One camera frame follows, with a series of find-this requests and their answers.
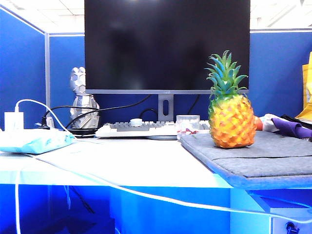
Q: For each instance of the yellow plastic pineapple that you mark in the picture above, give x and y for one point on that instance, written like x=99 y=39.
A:
x=230 y=119

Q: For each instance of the yellow paper bag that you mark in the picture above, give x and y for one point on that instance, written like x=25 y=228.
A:
x=306 y=97

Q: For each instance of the gray monitor stand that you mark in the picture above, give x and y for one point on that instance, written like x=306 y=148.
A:
x=165 y=107

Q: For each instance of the white and gray keyboard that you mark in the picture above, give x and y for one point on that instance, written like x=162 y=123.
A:
x=146 y=128

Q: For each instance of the white round knob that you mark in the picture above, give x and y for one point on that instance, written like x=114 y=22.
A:
x=136 y=122

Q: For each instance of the clear plastic cup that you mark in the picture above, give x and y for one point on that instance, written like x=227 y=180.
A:
x=187 y=125

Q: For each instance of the black computer monitor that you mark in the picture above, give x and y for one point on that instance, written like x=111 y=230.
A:
x=167 y=46

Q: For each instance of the silver robot figurine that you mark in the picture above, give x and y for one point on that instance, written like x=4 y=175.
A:
x=81 y=107

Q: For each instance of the orange fruit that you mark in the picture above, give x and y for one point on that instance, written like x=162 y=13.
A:
x=258 y=123

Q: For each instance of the grey felt mat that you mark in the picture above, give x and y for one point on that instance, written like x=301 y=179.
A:
x=253 y=158

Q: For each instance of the black power plug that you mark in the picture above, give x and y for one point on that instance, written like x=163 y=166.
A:
x=45 y=121

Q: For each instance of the white cloth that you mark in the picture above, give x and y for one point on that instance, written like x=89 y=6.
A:
x=268 y=122

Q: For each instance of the light blue tissue pack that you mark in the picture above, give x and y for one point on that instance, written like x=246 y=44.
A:
x=36 y=142

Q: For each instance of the purple cloth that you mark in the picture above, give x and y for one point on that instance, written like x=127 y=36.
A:
x=292 y=128

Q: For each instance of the white power adapter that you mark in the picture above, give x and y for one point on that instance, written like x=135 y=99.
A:
x=14 y=121

